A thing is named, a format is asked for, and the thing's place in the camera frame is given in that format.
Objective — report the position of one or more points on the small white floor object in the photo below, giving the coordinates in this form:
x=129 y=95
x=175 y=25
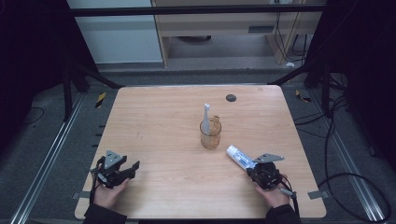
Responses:
x=290 y=64

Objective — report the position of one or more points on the yellow black tape strip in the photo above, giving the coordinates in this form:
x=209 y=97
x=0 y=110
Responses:
x=302 y=97
x=100 y=100

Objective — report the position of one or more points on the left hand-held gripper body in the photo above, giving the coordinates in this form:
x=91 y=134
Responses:
x=112 y=158

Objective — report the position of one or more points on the light wooden desk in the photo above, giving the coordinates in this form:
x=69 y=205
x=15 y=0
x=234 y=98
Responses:
x=218 y=25

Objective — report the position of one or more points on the white cabinet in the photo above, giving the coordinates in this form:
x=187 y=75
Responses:
x=118 y=37

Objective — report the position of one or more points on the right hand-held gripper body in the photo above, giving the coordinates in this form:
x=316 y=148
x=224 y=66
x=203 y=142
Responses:
x=267 y=175

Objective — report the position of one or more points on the black horizontal bar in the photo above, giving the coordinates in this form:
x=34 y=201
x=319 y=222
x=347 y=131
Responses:
x=186 y=11

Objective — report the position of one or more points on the aluminium floor rail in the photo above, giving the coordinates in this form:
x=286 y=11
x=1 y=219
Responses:
x=53 y=146
x=348 y=161

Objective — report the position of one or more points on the white toothpaste tube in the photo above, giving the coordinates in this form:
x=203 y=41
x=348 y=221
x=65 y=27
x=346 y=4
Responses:
x=239 y=157

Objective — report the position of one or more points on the dark round table grommet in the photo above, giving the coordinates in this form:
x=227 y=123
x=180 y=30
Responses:
x=231 y=98

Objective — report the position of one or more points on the person's left hand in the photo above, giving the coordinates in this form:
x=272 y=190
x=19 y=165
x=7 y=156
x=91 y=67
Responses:
x=107 y=196

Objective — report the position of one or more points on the amber glass cup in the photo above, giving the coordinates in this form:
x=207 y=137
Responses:
x=211 y=141

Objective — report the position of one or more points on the black curtain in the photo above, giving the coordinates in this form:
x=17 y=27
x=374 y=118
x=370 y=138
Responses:
x=28 y=46
x=367 y=46

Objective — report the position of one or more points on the black metal stand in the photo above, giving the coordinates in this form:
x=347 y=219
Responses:
x=67 y=93
x=325 y=90

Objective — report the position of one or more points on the grey tape piece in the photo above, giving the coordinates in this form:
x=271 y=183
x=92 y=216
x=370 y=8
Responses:
x=80 y=195
x=318 y=194

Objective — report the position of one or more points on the white electric toothbrush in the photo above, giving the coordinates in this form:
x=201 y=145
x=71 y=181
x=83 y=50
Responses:
x=206 y=116

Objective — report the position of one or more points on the person's right hand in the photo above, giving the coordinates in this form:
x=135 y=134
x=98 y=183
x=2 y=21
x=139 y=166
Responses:
x=277 y=197

